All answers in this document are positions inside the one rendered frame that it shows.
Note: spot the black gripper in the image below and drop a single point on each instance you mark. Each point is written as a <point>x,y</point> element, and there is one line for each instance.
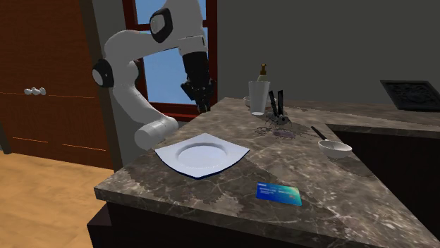
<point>196,70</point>

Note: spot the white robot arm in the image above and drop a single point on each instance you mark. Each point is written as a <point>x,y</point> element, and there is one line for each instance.
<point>128,92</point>

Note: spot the red framed window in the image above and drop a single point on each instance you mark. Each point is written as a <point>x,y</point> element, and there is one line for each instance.
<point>165,79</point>

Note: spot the pale bottle with brown pump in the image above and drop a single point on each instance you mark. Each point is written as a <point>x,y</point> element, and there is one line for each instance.
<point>263,76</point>

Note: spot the tall white cup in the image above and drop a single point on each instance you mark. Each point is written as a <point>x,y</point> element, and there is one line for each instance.
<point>258,98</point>

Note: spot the white square plate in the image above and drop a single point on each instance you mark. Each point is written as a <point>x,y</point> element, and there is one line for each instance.
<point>203,156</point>

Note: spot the blue card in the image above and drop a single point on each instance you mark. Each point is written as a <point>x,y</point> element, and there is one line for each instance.
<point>278,193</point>

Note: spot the brown wooden cupboard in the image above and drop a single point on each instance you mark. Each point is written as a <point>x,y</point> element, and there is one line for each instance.
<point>48,68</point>

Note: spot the black hob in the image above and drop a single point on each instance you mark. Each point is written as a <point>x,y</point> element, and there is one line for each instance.
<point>412,96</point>

